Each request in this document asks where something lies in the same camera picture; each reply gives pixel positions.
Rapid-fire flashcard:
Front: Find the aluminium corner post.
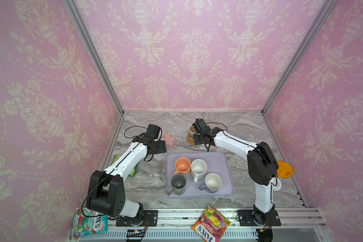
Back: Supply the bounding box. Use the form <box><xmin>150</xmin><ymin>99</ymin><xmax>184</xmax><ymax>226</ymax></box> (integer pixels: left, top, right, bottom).
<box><xmin>63</xmin><ymin>0</ymin><xmax>124</xmax><ymax>117</ymax></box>
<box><xmin>261</xmin><ymin>0</ymin><xmax>337</xmax><ymax>117</ymax></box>

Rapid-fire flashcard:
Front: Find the lavender mug white inside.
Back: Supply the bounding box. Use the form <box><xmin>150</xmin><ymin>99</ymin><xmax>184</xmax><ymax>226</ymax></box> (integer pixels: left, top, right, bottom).
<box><xmin>199</xmin><ymin>173</ymin><xmax>222</xmax><ymax>193</ymax></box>

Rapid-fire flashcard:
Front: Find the white speckled mug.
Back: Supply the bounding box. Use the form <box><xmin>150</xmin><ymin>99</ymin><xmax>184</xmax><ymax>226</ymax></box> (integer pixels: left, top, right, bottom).
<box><xmin>191</xmin><ymin>159</ymin><xmax>208</xmax><ymax>183</ymax></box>

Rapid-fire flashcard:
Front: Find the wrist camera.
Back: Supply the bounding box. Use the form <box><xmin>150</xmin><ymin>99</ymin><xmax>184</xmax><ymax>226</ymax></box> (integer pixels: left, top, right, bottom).
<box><xmin>145</xmin><ymin>124</ymin><xmax>162</xmax><ymax>140</ymax></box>
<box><xmin>192</xmin><ymin>119</ymin><xmax>211</xmax><ymax>135</ymax></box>

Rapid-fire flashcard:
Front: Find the left aluminium corner post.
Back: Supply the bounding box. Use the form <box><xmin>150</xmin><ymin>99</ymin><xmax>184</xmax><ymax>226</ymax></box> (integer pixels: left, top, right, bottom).
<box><xmin>63</xmin><ymin>0</ymin><xmax>124</xmax><ymax>117</ymax></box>

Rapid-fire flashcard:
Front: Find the grey green mug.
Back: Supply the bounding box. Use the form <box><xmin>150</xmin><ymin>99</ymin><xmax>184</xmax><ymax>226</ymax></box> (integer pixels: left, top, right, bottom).
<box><xmin>166</xmin><ymin>173</ymin><xmax>187</xmax><ymax>196</ymax></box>

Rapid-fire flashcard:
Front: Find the pink flower coaster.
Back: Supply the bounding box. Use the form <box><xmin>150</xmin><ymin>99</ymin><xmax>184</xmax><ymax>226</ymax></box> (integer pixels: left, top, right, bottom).
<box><xmin>161</xmin><ymin>132</ymin><xmax>178</xmax><ymax>148</ymax></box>

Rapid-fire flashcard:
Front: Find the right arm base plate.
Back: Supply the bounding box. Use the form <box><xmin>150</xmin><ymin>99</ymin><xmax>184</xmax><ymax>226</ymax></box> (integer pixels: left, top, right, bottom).
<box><xmin>236</xmin><ymin>209</ymin><xmax>281</xmax><ymax>227</ymax></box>

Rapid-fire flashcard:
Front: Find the beige yellow mug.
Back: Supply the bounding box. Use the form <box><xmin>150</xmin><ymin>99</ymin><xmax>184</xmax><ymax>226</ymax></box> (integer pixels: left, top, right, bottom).
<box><xmin>189</xmin><ymin>126</ymin><xmax>197</xmax><ymax>140</ymax></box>

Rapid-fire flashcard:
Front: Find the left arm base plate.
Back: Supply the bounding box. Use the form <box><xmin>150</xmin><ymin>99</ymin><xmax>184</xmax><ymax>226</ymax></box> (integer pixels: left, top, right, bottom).
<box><xmin>116</xmin><ymin>210</ymin><xmax>158</xmax><ymax>227</ymax></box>

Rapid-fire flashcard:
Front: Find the white lidded cup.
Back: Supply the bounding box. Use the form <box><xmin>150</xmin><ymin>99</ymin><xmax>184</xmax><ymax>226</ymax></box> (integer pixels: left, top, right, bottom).
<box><xmin>272</xmin><ymin>178</ymin><xmax>282</xmax><ymax>191</ymax></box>

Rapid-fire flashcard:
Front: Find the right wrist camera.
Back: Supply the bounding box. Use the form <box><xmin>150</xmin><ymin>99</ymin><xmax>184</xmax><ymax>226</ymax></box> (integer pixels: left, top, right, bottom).
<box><xmin>192</xmin><ymin>119</ymin><xmax>211</xmax><ymax>135</ymax></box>

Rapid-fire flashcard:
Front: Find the peach pink mug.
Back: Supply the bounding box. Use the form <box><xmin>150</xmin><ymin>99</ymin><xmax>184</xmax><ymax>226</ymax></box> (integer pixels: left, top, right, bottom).
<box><xmin>173</xmin><ymin>157</ymin><xmax>191</xmax><ymax>176</ymax></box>

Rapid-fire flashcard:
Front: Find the lavender plastic tray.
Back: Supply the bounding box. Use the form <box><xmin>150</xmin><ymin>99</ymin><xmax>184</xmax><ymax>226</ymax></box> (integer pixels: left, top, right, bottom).
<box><xmin>166</xmin><ymin>152</ymin><xmax>235</xmax><ymax>198</ymax></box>

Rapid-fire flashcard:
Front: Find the aluminium front rail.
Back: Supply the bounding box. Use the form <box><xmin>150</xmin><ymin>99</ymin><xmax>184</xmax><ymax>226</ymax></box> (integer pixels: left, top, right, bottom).
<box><xmin>78</xmin><ymin>207</ymin><xmax>333</xmax><ymax>242</ymax></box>

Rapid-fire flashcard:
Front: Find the yellow green Fox's candy bag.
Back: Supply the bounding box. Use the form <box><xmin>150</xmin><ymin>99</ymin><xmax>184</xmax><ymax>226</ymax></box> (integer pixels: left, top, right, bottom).
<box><xmin>111</xmin><ymin>155</ymin><xmax>138</xmax><ymax>177</ymax></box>

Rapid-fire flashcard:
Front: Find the orange lidded jar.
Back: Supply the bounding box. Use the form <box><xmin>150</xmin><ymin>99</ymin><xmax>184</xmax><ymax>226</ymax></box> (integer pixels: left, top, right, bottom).
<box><xmin>277</xmin><ymin>161</ymin><xmax>294</xmax><ymax>178</ymax></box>

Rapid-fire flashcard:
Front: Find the red Fox's candy bag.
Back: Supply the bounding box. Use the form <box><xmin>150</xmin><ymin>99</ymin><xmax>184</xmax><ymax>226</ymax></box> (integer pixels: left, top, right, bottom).
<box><xmin>191</xmin><ymin>204</ymin><xmax>231</xmax><ymax>242</ymax></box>

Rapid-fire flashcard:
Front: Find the woven rattan round coaster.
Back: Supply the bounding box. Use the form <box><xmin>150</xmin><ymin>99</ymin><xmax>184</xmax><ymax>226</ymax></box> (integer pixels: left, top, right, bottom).
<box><xmin>187</xmin><ymin>135</ymin><xmax>195</xmax><ymax>146</ymax></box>

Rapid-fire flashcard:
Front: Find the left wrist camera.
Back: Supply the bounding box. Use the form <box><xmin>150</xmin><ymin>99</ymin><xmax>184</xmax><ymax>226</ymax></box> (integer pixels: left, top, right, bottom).
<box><xmin>145</xmin><ymin>124</ymin><xmax>162</xmax><ymax>140</ymax></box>

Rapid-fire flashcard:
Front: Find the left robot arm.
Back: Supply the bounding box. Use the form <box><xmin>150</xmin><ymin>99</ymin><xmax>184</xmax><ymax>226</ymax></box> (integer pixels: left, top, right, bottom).
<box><xmin>85</xmin><ymin>135</ymin><xmax>166</xmax><ymax>226</ymax></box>

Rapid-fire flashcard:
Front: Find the right aluminium corner post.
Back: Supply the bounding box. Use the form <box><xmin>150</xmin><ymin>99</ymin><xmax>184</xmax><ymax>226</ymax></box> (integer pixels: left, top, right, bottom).
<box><xmin>261</xmin><ymin>0</ymin><xmax>337</xmax><ymax>117</ymax></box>

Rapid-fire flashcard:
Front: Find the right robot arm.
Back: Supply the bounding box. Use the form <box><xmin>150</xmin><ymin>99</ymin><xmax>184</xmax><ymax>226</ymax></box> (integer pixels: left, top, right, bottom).
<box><xmin>193</xmin><ymin>122</ymin><xmax>282</xmax><ymax>226</ymax></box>

